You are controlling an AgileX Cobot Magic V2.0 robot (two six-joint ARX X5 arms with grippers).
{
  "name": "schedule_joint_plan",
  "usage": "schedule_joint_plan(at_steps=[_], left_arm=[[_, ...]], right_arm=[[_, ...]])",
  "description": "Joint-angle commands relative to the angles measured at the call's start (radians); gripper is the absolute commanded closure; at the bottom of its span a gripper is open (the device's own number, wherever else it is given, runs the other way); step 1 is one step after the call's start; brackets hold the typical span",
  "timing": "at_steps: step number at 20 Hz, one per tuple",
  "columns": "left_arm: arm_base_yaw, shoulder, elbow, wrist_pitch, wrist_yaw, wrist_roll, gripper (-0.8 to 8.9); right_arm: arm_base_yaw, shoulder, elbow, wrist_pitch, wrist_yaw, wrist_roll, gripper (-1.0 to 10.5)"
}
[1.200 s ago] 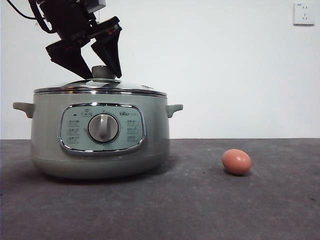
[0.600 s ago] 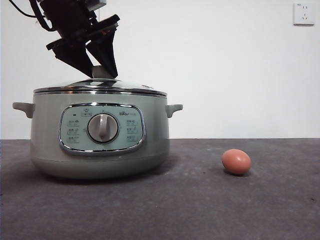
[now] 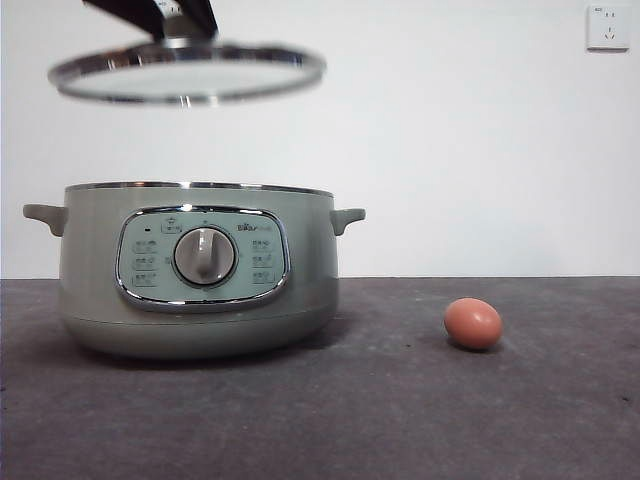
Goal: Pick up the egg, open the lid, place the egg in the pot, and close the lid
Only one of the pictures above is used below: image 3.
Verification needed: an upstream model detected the glass lid with green knob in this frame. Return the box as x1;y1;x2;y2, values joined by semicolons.
47;19;328;108

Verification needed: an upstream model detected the brown egg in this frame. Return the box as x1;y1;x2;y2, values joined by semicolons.
443;297;503;351

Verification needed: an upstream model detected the pale green electric pot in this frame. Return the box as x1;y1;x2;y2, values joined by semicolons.
22;181;367;360

